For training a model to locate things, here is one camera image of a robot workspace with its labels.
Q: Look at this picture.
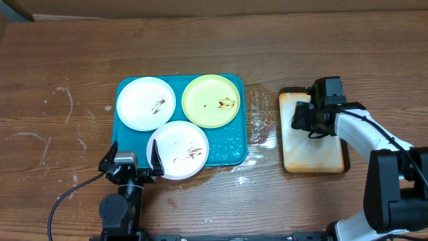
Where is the yellow-green plate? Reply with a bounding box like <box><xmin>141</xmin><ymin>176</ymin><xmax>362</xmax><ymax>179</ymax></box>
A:
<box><xmin>181</xmin><ymin>74</ymin><xmax>241</xmax><ymax>129</ymax></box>

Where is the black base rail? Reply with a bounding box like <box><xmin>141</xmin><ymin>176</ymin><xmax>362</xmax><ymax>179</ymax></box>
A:
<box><xmin>89</xmin><ymin>232</ymin><xmax>334</xmax><ymax>241</ymax></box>

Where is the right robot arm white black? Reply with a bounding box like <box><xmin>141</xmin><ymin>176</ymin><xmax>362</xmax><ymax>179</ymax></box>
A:
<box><xmin>290</xmin><ymin>101</ymin><xmax>427</xmax><ymax>240</ymax></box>

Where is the teal plastic tray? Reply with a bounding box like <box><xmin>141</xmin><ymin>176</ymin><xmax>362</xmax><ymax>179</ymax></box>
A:
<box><xmin>112</xmin><ymin>74</ymin><xmax>248</xmax><ymax>168</ymax></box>

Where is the black tray with soapy water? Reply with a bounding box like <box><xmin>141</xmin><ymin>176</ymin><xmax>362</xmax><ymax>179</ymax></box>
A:
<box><xmin>278</xmin><ymin>87</ymin><xmax>350</xmax><ymax>173</ymax></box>

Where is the white plate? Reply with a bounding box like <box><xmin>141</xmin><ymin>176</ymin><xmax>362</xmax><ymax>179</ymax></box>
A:
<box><xmin>146</xmin><ymin>120</ymin><xmax>209</xmax><ymax>180</ymax></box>
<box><xmin>116</xmin><ymin>77</ymin><xmax>176</xmax><ymax>131</ymax></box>

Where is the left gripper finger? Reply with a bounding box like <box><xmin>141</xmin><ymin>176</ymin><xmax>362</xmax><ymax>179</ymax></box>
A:
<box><xmin>98</xmin><ymin>141</ymin><xmax>118</xmax><ymax>173</ymax></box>
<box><xmin>150</xmin><ymin>139</ymin><xmax>165</xmax><ymax>176</ymax></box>

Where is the white plate top left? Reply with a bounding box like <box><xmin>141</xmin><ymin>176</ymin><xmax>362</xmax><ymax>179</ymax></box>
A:
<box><xmin>116</xmin><ymin>77</ymin><xmax>176</xmax><ymax>131</ymax></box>

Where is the white plate bottom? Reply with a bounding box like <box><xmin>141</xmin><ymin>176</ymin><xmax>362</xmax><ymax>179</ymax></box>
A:
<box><xmin>146</xmin><ymin>120</ymin><xmax>209</xmax><ymax>180</ymax></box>

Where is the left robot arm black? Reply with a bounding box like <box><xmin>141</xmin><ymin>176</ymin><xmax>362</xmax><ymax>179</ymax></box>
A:
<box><xmin>98</xmin><ymin>141</ymin><xmax>165</xmax><ymax>241</ymax></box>

